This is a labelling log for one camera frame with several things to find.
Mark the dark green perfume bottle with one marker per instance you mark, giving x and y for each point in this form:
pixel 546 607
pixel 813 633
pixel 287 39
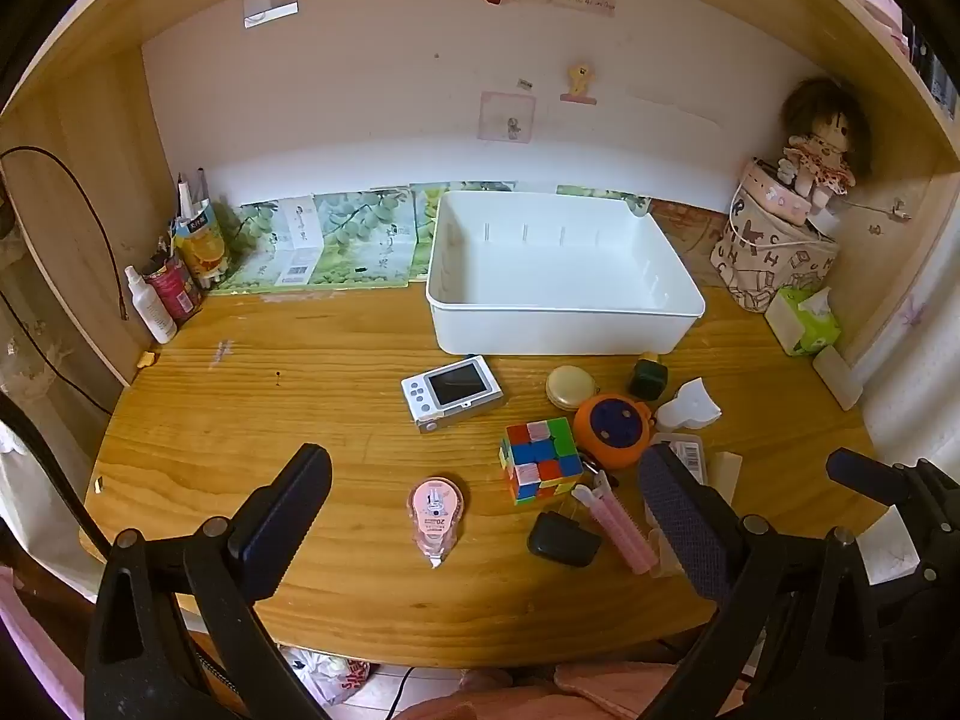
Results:
pixel 649 379

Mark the white plastic bin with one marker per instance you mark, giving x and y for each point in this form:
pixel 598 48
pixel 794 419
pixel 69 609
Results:
pixel 555 270

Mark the clear labelled plastic box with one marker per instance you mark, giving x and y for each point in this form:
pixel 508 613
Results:
pixel 690 457

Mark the letter-printed fabric bag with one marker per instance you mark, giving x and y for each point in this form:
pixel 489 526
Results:
pixel 757 262

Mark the metal wall hook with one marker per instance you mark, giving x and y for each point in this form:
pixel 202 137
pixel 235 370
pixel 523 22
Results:
pixel 898 210

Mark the dark books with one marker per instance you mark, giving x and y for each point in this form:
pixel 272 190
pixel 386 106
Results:
pixel 934 67

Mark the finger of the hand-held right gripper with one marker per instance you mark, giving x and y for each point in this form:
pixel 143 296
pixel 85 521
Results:
pixel 862 471

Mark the multicoloured puzzle cube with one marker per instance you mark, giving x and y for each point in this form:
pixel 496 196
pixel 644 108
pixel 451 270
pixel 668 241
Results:
pixel 540 457

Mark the pink paper note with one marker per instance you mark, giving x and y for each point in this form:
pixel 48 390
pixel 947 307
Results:
pixel 508 116

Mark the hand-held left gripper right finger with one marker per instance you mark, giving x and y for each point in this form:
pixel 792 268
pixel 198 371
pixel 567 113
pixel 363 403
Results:
pixel 682 517

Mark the black charger plug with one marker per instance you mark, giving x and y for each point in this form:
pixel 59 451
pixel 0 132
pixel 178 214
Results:
pixel 562 540

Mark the orange juice carton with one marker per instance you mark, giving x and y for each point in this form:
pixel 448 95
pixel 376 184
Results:
pixel 199 247

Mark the pink clothing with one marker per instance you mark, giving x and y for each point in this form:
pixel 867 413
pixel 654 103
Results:
pixel 540 697

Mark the wooden desk hutch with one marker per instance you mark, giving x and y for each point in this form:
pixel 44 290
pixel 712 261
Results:
pixel 75 165

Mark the brown-haired plush doll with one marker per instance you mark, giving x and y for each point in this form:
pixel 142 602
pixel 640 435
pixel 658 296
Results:
pixel 825 135

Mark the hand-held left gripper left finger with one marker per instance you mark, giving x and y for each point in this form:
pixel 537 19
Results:
pixel 289 517

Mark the green tissue pack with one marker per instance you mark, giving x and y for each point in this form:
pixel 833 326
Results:
pixel 806 326

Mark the pink pouch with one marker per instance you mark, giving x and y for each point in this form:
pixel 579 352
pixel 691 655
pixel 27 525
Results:
pixel 772 195

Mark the brown printed cardboard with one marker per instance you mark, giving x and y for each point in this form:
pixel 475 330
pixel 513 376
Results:
pixel 690 240

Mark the plain white box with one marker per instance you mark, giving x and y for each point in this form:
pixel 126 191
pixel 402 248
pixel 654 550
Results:
pixel 836 379

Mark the pink hair clip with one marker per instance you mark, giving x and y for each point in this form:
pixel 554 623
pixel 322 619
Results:
pixel 622 532

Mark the small white plush charm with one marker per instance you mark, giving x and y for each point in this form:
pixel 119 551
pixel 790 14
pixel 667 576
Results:
pixel 789 169

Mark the beige lace curtain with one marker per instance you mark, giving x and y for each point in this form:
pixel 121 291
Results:
pixel 37 360

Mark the white plastic bag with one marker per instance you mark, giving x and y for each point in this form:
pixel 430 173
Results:
pixel 330 675

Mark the orange round tape measure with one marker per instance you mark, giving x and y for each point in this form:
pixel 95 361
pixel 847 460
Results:
pixel 611 427

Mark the small white digital camera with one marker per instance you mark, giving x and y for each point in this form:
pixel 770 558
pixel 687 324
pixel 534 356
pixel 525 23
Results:
pixel 454 390

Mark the white spray bottle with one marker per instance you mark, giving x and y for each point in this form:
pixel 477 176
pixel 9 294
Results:
pixel 150 307

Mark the yellow pony sticker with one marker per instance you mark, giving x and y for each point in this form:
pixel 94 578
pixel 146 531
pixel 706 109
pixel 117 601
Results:
pixel 579 81

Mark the pink correction tape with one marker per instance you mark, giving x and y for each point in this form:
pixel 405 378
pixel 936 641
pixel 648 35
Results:
pixel 435 514

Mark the beige round compact case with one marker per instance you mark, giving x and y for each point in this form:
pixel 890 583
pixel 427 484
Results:
pixel 570 386

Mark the white power adapter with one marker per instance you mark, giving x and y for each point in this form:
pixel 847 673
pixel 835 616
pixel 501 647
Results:
pixel 823 221

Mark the small white block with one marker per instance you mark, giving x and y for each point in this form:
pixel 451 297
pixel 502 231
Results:
pixel 726 472

